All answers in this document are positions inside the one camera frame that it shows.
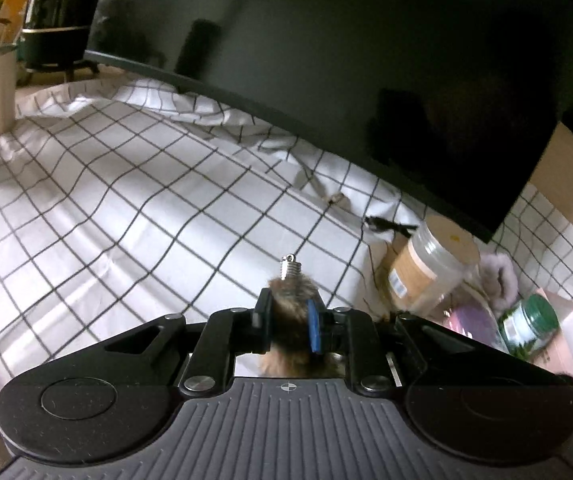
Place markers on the fluffy lavender plush item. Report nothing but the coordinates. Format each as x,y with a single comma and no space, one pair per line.
499,277

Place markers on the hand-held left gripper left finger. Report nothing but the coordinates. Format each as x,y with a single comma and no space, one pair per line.
264,321

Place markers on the purple puff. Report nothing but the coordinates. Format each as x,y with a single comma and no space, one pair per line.
471,327

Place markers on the white checked cloth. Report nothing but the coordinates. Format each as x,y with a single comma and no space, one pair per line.
141,195

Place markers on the green lidded glass jar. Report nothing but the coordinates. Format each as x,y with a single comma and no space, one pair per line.
526,327

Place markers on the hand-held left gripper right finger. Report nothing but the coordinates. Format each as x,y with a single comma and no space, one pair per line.
313,326

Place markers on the clear jar with tan label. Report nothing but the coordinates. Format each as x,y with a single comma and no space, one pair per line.
424,272

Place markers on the pink box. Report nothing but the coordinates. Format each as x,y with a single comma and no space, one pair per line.
569,340

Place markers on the black appliance with gold trim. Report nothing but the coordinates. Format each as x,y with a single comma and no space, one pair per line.
61,15

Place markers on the black computer monitor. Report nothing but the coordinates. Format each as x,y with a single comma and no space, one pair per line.
346,60

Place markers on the black hair clip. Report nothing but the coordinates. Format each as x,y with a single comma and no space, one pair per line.
389,225

